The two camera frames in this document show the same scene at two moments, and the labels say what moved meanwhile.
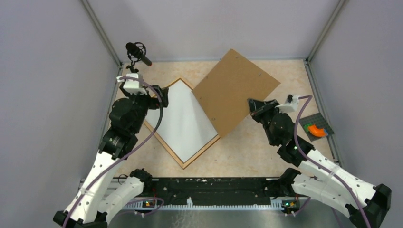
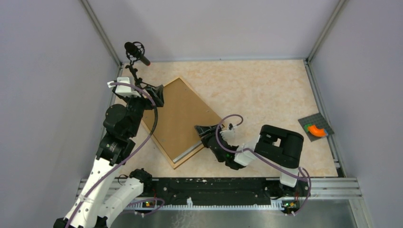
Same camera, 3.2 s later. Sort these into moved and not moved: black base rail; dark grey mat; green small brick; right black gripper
Moved: right black gripper
Not moved: dark grey mat; black base rail; green small brick
